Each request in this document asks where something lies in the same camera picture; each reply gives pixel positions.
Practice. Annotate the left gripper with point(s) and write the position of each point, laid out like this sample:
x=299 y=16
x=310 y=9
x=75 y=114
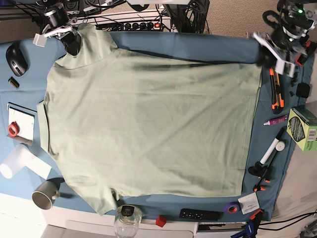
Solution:
x=284 y=39

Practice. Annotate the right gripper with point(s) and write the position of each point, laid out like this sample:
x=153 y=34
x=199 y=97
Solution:
x=67 y=34

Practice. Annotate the light green T-shirt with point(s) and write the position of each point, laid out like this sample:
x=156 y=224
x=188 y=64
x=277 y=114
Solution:
x=119 y=121

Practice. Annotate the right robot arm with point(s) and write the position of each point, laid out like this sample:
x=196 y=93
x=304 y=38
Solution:
x=55 y=15

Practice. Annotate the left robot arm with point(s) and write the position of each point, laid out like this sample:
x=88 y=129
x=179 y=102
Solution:
x=290 y=13

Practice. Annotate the orange black utility knife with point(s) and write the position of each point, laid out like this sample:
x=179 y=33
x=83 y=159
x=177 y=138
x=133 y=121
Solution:
x=277 y=99

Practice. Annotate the black square box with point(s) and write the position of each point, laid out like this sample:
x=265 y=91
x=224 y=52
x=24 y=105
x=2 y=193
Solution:
x=303 y=90

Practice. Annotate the black computer mouse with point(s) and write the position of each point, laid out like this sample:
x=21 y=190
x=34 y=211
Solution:
x=16 y=60

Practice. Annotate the purple glue tube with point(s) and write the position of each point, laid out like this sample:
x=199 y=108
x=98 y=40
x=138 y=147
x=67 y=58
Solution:
x=277 y=120

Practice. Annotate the small silver black lighter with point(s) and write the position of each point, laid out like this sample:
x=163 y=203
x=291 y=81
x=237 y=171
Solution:
x=14 y=83

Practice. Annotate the white black marker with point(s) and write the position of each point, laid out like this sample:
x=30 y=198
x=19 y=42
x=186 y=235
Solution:
x=271 y=148

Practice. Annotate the green cardboard box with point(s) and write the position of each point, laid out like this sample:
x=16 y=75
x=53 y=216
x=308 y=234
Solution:
x=302 y=127

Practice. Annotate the white notepad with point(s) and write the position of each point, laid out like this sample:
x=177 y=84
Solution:
x=25 y=119

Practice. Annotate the white round cap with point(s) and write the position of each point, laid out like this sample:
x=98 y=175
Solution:
x=280 y=146

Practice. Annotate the black power strip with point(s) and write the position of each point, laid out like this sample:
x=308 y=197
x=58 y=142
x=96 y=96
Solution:
x=130 y=26

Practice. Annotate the red tape roll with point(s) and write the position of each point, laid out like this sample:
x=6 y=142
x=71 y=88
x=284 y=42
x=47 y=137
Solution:
x=13 y=129

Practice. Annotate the black orange bar clamp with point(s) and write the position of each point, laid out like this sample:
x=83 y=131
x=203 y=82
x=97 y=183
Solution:
x=262 y=172

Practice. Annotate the white paper card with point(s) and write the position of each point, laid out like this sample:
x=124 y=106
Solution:
x=249 y=203

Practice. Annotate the purple tape roll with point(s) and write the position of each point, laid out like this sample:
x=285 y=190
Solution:
x=232 y=207

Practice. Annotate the grey ceramic mug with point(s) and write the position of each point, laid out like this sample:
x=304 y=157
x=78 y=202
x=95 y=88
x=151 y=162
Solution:
x=45 y=195

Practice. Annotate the black remote control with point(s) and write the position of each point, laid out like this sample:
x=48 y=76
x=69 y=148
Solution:
x=200 y=214

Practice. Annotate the blue orange spring clamp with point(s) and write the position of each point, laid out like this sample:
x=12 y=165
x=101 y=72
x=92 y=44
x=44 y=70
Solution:
x=250 y=230

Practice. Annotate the clear glass jar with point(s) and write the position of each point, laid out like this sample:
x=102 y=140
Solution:
x=127 y=221

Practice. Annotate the red cube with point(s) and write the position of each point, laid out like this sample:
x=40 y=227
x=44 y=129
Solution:
x=161 y=221

